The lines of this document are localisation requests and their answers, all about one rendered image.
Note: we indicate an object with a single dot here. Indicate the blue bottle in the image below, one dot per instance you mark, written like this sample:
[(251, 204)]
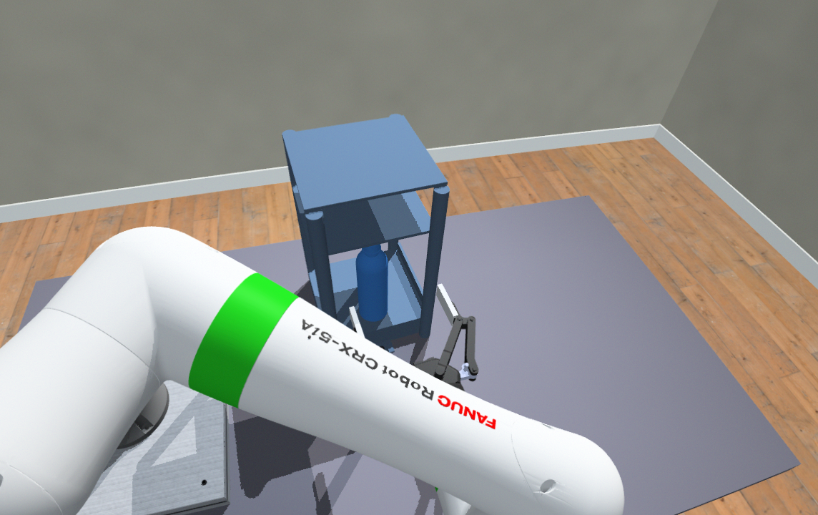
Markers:
[(372, 279)]

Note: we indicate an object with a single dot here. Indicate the blue shelving unit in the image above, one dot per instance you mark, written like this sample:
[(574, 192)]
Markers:
[(354, 186)]

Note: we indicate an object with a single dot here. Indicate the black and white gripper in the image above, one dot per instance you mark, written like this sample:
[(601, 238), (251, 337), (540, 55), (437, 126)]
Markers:
[(440, 368)]

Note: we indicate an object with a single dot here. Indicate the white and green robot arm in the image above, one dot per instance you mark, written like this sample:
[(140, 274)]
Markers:
[(153, 304)]

